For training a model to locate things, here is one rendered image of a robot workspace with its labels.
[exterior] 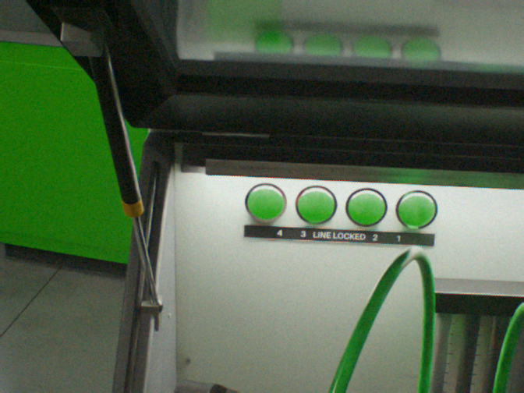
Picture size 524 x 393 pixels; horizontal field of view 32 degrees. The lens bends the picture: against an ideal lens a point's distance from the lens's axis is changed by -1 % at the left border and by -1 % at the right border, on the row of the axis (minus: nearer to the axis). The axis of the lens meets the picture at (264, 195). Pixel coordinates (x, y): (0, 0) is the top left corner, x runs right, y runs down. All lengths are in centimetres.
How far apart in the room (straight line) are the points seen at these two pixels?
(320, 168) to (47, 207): 291
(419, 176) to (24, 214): 304
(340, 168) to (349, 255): 13
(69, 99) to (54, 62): 15
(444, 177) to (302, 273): 22
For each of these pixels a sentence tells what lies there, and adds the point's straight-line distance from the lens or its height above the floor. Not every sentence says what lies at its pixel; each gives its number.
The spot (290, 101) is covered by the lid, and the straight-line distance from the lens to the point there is 94.
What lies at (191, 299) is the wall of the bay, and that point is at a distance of 117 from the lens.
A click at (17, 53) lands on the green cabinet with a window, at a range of 375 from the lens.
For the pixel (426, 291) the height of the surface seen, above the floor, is 133.
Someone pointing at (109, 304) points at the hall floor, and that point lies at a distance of 372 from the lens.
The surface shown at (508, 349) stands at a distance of 105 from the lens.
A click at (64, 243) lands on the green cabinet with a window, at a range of 394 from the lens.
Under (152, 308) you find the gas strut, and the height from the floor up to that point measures 131.
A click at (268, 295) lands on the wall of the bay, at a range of 116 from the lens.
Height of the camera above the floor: 181
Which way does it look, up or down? 22 degrees down
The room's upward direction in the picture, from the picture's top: 2 degrees clockwise
